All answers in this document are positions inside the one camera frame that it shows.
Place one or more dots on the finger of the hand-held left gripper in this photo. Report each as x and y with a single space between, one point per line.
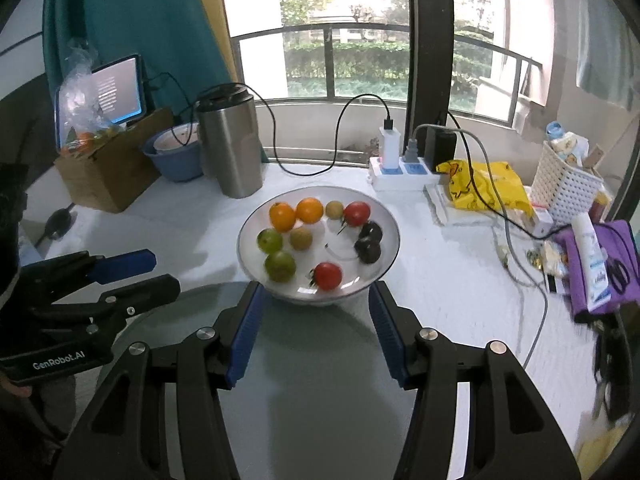
150 290
125 265

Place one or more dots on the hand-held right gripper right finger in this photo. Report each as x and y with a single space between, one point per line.
387 340

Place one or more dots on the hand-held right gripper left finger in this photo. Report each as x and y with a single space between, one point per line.
245 335

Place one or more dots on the round glass tray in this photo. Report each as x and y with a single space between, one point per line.
320 360

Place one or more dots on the green tomato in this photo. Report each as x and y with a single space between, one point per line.
280 266
270 240

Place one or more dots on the red tomato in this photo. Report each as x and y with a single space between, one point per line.
327 275
356 213

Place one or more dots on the dark purple fruit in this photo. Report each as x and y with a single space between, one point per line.
371 231
367 250

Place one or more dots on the white plate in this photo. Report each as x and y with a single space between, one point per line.
340 247

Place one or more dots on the brown kiwi-like fruit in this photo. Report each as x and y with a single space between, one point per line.
301 238

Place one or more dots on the orange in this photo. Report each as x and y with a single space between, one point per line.
282 216
309 210

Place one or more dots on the small yellow fruit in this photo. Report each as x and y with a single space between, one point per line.
334 208

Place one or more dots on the person's left hand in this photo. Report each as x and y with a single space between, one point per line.
14 391

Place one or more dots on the black round object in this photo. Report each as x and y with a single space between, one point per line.
60 220

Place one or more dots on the cardboard box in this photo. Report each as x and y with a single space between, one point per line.
110 175

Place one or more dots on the blue bowl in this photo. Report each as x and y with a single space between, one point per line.
175 165

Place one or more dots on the white bowl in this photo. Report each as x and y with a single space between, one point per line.
175 140

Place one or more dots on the white folded cloth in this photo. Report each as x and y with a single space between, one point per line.
440 207

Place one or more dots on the steel tumbler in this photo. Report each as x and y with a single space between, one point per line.
232 155

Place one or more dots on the white power strip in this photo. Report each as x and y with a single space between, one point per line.
400 180

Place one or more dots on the clear plastic bag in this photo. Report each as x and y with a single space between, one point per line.
75 105

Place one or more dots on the snack packet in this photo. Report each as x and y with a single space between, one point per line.
552 257

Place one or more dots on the yellow plastic bag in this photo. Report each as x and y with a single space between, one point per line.
500 185

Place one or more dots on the grey plug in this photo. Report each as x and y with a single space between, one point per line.
412 150

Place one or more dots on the white charger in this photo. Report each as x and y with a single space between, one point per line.
390 147

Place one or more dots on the small white box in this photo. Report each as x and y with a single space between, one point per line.
542 220

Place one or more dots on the purple pouch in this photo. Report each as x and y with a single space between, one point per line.
580 295

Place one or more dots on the black power adapter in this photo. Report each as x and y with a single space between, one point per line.
440 142

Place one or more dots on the white tube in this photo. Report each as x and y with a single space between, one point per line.
592 260

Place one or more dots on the white plastic basket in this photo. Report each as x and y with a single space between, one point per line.
560 185

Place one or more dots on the black scissors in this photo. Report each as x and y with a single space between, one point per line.
620 275

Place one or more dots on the teal curtain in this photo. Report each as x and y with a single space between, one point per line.
140 10

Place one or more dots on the pale blue bottle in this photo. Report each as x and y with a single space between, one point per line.
554 131

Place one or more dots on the yellow curtain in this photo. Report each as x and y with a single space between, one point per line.
210 0

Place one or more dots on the balcony railing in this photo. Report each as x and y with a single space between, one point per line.
330 65

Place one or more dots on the hanging pale cloth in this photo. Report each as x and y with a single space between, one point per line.
600 50

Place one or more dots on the black window post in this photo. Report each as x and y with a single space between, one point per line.
430 35

